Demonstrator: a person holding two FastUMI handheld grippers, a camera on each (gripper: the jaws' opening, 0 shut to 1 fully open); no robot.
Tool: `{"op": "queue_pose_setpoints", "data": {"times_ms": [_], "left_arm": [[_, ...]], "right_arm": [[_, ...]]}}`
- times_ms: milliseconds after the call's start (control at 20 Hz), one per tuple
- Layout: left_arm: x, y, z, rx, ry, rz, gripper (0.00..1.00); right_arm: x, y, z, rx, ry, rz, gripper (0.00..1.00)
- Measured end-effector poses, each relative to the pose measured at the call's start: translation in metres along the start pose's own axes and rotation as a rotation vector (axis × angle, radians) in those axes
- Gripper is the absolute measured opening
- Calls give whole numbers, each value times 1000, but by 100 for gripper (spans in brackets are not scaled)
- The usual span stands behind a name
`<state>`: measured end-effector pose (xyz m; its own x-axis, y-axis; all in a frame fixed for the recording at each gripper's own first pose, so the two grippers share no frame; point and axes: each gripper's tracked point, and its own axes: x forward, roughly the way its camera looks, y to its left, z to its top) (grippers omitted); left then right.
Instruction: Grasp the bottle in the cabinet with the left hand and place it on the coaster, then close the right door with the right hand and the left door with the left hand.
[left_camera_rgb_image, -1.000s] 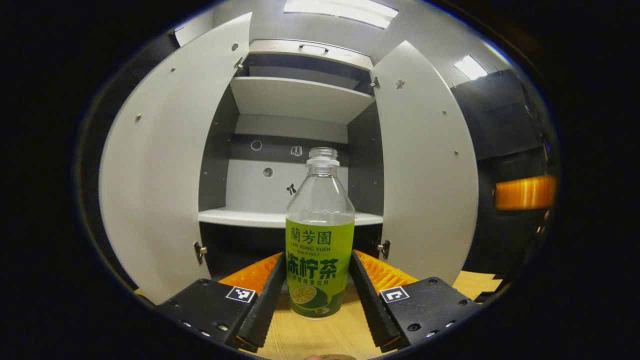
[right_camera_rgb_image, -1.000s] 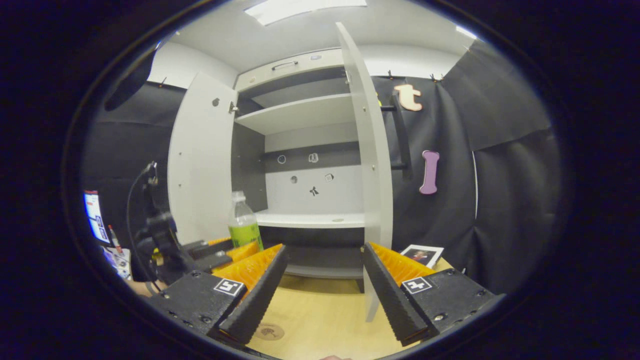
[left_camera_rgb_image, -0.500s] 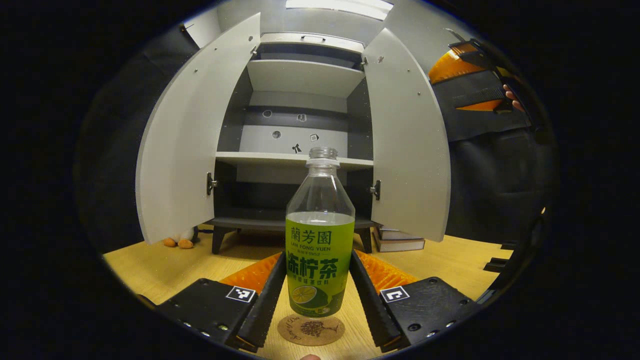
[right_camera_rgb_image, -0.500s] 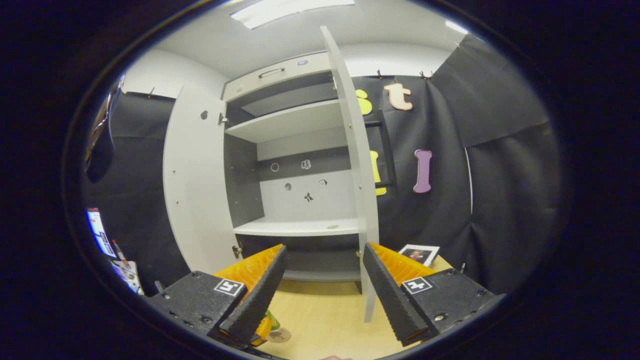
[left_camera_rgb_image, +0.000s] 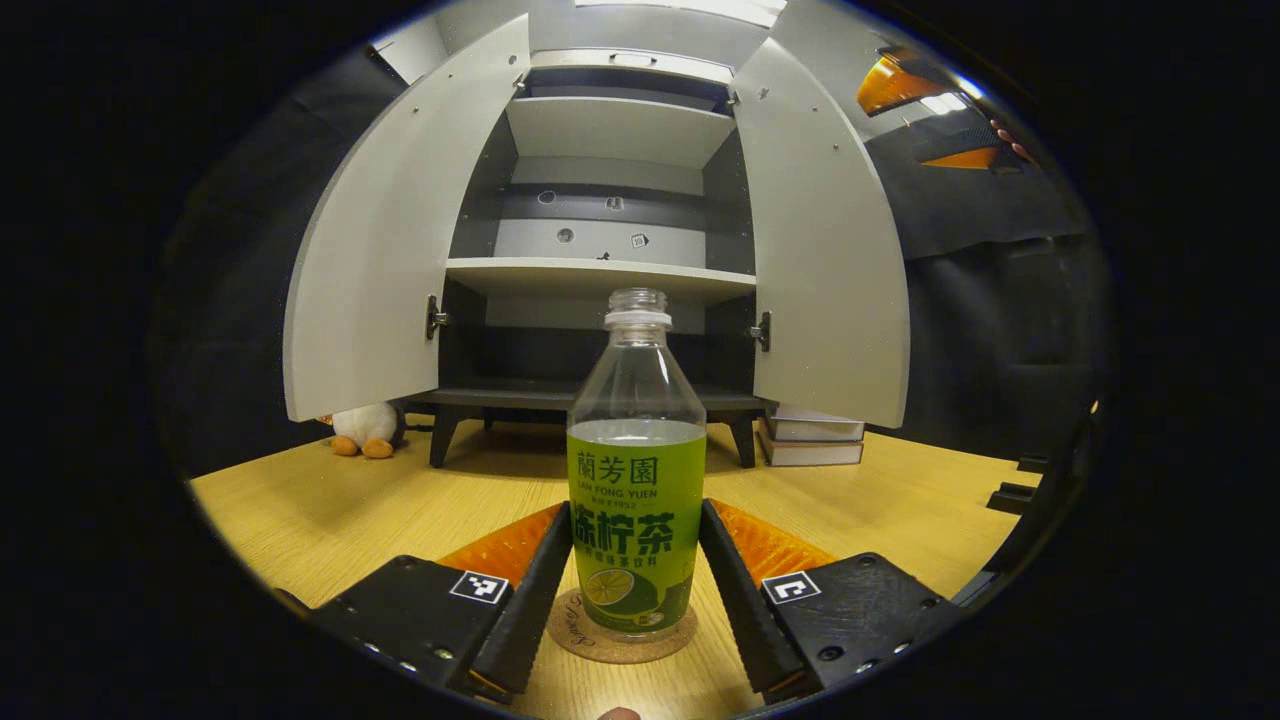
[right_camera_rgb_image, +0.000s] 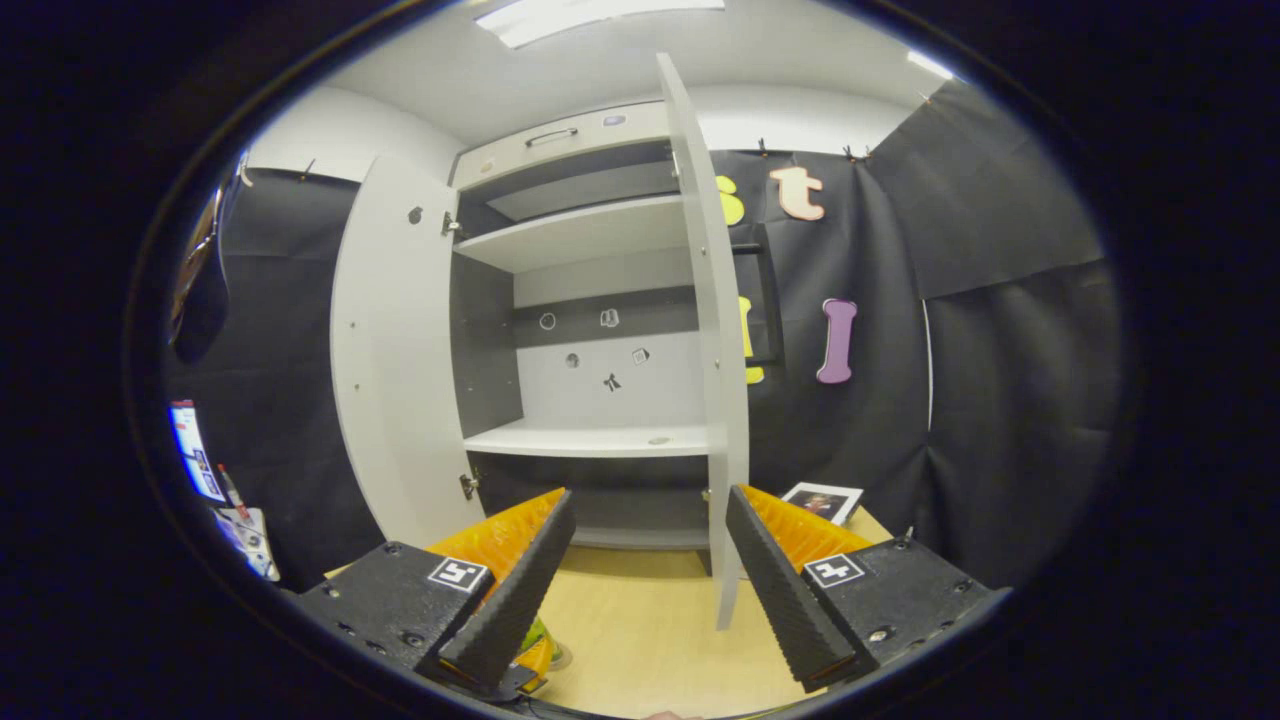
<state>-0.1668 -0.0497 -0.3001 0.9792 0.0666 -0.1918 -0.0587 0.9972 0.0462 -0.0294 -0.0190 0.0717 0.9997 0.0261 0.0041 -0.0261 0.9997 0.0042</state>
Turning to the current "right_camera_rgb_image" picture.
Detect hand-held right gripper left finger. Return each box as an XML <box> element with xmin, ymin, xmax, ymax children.
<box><xmin>295</xmin><ymin>488</ymin><xmax>578</xmax><ymax>701</ymax></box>

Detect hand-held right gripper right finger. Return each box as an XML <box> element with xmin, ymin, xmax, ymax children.
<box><xmin>725</xmin><ymin>485</ymin><xmax>1011</xmax><ymax>693</ymax></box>

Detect green label bottle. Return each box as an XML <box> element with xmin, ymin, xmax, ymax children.
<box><xmin>515</xmin><ymin>615</ymin><xmax>554</xmax><ymax>681</ymax></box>

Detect white cabinet door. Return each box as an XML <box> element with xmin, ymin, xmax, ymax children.
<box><xmin>655</xmin><ymin>52</ymin><xmax>751</xmax><ymax>631</ymax></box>
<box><xmin>330</xmin><ymin>150</ymin><xmax>486</xmax><ymax>549</ymax></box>

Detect white cabinet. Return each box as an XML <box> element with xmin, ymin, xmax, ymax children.
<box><xmin>445</xmin><ymin>100</ymin><xmax>713</xmax><ymax>551</ymax></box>

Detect white cabinet shelf board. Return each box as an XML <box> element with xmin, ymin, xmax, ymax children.
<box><xmin>453</xmin><ymin>195</ymin><xmax>691</xmax><ymax>274</ymax></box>

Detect white cabinet drawer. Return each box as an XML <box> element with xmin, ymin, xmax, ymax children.
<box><xmin>452</xmin><ymin>102</ymin><xmax>673</xmax><ymax>191</ymax></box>

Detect white photo card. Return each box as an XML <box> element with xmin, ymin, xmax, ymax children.
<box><xmin>780</xmin><ymin>482</ymin><xmax>864</xmax><ymax>528</ymax></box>

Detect white paper sheets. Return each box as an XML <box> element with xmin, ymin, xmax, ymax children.
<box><xmin>215</xmin><ymin>505</ymin><xmax>281</xmax><ymax>583</ymax></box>

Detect black backdrop cloth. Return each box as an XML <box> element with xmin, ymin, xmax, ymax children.
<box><xmin>165</xmin><ymin>80</ymin><xmax>1121</xmax><ymax>591</ymax></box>

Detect computer monitor screen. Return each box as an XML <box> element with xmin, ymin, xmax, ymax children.
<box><xmin>168</xmin><ymin>400</ymin><xmax>226</xmax><ymax>504</ymax></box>

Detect dark curved object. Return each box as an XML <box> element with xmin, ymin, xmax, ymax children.
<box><xmin>168</xmin><ymin>150</ymin><xmax>248</xmax><ymax>367</ymax></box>

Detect large ceiling light panel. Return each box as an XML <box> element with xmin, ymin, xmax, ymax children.
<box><xmin>475</xmin><ymin>0</ymin><xmax>726</xmax><ymax>49</ymax></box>

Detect black right door handle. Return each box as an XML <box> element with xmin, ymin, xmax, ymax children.
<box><xmin>733</xmin><ymin>222</ymin><xmax>784</xmax><ymax>366</ymax></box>

